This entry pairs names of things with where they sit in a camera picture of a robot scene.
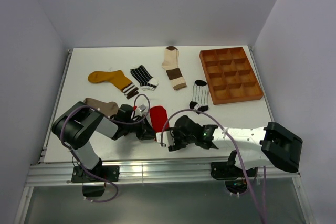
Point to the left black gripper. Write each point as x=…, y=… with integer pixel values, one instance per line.
x=146, y=131

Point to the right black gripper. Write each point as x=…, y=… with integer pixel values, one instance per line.
x=178, y=146

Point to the red christmas sock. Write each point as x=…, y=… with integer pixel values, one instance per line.
x=158, y=115

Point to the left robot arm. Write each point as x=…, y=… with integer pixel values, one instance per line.
x=76, y=126

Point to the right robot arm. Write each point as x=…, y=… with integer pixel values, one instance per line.
x=250, y=148

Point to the taupe sock maroon stripes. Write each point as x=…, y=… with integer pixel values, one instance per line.
x=107, y=108

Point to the white black striped sock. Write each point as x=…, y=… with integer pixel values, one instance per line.
x=199, y=101

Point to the mustard yellow striped sock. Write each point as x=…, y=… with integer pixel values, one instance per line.
x=118, y=79

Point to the navy white striped sock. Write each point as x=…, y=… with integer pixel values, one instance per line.
x=142, y=76

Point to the orange wooden compartment tray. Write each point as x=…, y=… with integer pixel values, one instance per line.
x=230, y=76

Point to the cream brown block sock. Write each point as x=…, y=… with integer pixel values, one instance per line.
x=171, y=67

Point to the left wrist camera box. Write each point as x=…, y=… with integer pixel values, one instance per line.
x=140, y=110

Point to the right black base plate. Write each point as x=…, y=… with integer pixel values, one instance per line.
x=225, y=171

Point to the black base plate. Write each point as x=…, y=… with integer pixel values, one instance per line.
x=110, y=173
x=225, y=171

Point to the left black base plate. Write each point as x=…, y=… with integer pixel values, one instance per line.
x=110, y=173

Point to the aluminium front rail frame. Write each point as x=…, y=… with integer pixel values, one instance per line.
x=130, y=172

